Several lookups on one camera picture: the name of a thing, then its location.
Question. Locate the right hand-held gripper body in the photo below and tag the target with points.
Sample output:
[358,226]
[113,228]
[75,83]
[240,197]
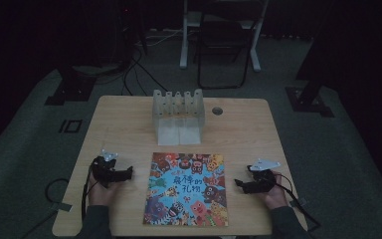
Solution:
[262,184]

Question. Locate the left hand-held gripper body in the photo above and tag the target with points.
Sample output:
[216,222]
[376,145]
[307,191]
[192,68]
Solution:
[103,172]

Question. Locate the colourful picture book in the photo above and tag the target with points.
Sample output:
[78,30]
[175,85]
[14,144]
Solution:
[185,189]

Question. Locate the translucent plastic book rack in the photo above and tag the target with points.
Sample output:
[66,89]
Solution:
[178,119]

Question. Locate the person's right hand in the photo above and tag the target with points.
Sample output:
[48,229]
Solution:
[277,197]

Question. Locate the person's left hand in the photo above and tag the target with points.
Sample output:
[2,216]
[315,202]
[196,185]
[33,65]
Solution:
[101,195]

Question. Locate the grey tape patch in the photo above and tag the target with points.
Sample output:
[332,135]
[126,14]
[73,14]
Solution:
[61,207]

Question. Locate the black floor marking tape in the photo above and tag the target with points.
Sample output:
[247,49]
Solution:
[70,126]

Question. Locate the black stand base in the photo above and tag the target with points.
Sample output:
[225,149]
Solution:
[308,101]
[71,89]

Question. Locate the black folding chair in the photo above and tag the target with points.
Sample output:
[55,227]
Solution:
[224,36]

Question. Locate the white desk frame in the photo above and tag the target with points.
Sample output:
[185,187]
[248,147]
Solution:
[185,40]

